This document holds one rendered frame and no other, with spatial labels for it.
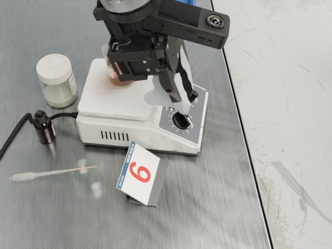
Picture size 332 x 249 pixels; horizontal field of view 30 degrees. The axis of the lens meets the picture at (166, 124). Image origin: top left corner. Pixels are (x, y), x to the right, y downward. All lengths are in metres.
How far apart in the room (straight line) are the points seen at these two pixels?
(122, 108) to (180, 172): 0.14
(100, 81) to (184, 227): 0.28
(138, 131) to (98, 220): 0.15
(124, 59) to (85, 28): 0.43
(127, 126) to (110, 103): 0.05
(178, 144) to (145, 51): 0.23
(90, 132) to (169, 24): 0.29
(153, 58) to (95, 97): 0.21
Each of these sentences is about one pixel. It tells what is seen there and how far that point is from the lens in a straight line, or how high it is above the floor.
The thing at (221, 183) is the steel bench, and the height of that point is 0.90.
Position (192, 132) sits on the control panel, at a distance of 1.01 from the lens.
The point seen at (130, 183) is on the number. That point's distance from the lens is 0.96.
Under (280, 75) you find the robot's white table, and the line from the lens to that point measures 1.15.
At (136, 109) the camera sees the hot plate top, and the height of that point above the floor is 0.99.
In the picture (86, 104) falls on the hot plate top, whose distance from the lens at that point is 0.99.
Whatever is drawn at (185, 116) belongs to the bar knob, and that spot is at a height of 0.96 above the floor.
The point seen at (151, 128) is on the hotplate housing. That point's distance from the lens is 0.98.
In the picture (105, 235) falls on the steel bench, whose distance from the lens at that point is 0.96.
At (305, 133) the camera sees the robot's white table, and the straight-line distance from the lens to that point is 1.07.
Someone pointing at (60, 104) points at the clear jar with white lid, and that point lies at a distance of 1.10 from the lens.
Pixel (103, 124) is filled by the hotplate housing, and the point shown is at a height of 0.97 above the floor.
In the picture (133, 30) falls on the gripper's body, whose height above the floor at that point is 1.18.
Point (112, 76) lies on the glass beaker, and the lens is 0.99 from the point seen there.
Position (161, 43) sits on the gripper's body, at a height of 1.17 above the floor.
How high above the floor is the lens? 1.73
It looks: 51 degrees down
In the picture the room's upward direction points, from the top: 4 degrees counter-clockwise
